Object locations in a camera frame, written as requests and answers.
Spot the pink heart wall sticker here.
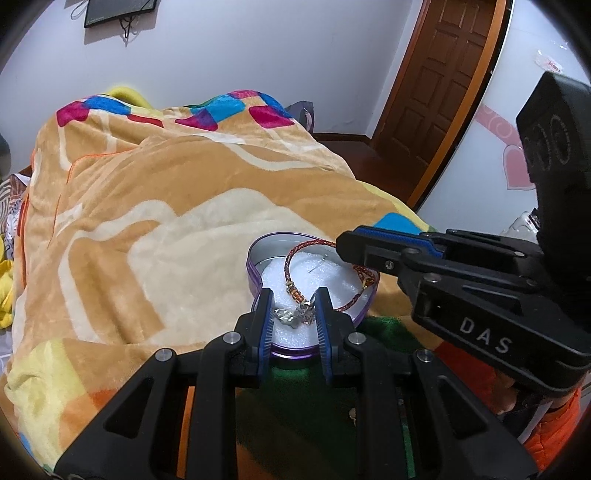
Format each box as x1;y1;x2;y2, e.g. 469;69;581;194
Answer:
478;104;539;191

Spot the tan patterned fleece blanket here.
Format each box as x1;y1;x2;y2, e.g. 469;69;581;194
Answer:
4;90;509;480

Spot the brown patterned cloth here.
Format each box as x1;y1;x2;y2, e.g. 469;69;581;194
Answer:
0;174;34;241

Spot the person's right forearm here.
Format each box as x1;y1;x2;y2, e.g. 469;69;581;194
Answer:
499;383;584;463

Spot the red braided bracelet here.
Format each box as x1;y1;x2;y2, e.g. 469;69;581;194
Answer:
285;240;377;315

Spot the black television cable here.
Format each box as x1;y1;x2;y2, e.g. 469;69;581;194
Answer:
117;16;139;45

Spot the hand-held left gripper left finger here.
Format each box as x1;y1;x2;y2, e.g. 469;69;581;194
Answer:
54;288;276;480

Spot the yellow pillow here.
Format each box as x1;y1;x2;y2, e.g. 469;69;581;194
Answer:
107;84;153;110

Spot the dark bag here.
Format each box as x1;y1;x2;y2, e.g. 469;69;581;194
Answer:
284;100;317;136

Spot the purple heart-shaped tin box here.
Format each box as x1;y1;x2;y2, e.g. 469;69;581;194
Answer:
247;233;380;358

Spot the silver charm pendant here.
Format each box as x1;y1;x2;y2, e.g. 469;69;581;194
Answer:
272;300;319;326

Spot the brown wooden door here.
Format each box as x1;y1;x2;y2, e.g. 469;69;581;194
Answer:
373;0;498;168
406;0;516;209

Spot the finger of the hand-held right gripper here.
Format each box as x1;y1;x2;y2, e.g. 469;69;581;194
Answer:
335;231;465;296
355;224;544;278

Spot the white foam pad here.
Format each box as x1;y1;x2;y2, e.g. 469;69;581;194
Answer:
259;249;371;347

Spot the wall-mounted black television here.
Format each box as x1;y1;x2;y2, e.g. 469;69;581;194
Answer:
84;0;158;29

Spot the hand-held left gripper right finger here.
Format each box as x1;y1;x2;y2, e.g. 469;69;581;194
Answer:
315;287;539;480

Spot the yellow cloth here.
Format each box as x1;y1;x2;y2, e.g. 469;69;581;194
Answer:
0;233;19;329

